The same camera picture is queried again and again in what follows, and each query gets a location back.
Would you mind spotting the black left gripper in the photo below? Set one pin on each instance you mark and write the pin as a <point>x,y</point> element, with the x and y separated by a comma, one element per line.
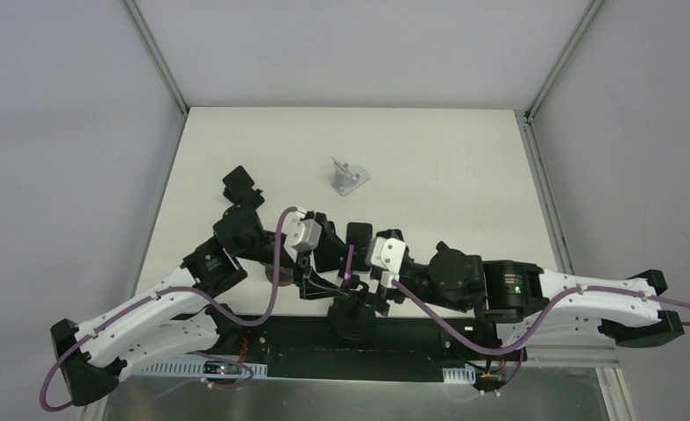
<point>326,248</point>

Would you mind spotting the black round disc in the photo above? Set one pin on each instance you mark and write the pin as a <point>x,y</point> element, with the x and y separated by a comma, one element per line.
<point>351,319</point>

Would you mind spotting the dark phone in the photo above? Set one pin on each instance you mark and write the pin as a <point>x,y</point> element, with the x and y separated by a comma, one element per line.
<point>359,235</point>

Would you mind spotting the black phone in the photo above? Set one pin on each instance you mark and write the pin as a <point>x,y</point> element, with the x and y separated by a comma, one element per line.
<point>329,253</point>

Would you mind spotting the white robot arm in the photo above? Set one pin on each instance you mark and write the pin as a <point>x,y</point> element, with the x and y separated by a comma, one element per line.
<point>181,314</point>

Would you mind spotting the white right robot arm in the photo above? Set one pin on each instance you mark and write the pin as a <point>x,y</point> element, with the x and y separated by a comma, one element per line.
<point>523,296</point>

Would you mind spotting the grey stand with brown base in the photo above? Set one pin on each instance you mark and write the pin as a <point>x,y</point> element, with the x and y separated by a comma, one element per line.
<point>285,276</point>

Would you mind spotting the silver metal phone stand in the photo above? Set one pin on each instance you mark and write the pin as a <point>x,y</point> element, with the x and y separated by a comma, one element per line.
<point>347,177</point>

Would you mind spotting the black folding phone stand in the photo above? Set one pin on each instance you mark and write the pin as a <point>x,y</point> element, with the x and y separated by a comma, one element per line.
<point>239,188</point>

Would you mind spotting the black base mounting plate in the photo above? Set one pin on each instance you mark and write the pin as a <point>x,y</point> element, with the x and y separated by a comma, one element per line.
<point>396,350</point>

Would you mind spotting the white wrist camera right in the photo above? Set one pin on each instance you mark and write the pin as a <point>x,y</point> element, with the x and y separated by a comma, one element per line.
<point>386,252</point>

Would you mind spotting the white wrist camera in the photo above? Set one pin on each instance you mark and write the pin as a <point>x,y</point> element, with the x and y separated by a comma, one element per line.
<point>386,252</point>
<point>302,235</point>

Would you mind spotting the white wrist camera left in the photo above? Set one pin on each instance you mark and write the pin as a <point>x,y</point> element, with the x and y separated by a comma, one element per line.
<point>302,235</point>

